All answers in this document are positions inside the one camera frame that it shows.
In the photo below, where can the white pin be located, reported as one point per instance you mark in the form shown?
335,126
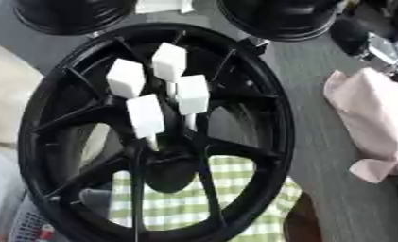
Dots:
169,63
192,94
126,78
145,116

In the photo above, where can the black spoked wheel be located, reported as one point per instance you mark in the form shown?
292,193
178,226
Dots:
251,104

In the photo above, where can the black round wheel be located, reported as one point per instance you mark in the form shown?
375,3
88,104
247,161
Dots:
69,14
284,17

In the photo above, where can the pink cloth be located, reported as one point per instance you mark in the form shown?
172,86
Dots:
373,119

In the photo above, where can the beige cushion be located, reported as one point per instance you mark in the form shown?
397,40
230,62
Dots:
9,100

